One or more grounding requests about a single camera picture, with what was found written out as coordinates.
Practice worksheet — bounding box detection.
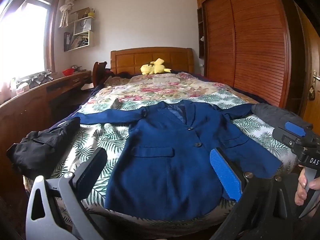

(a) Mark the navy blue suit jacket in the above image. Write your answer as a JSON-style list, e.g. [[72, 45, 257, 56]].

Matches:
[[76, 100, 281, 221]]

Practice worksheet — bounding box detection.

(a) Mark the person's right hand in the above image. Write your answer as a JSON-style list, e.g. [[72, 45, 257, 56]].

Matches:
[[295, 168, 320, 206]]

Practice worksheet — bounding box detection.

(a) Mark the dark grey folded garment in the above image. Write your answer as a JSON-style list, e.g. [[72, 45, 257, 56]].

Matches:
[[252, 103, 313, 129]]

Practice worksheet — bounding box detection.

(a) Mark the black folded garment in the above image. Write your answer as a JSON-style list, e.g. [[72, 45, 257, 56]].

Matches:
[[7, 117, 80, 180]]

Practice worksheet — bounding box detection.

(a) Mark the wooden louvered wardrobe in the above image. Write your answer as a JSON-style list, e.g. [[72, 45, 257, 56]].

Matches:
[[197, 0, 305, 113]]

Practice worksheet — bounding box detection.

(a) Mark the leaf and floral bedspread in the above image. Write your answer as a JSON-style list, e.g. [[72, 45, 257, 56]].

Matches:
[[52, 72, 297, 215]]

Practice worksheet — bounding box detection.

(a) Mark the red bowl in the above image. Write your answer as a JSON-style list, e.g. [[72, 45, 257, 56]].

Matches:
[[62, 68, 74, 76]]

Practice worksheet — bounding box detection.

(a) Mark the yellow plush toy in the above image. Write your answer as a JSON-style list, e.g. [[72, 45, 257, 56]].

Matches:
[[140, 58, 171, 75]]

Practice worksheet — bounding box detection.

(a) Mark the wooden chair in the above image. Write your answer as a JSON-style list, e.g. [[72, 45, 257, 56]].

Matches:
[[92, 61, 111, 88]]

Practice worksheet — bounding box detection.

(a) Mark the wooden bed headboard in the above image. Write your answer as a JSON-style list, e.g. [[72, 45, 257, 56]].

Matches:
[[110, 47, 195, 75]]

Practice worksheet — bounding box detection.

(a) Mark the window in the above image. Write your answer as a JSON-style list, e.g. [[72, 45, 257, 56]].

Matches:
[[1, 0, 59, 85]]

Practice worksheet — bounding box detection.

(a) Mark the tied cream curtain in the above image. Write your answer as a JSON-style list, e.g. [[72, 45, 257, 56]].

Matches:
[[59, 0, 76, 28]]

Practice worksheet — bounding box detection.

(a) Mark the door handle with keys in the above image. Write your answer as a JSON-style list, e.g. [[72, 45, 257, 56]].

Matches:
[[308, 70, 320, 101]]

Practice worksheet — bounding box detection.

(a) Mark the white wall shelf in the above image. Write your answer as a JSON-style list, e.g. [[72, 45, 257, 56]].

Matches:
[[63, 16, 94, 52]]

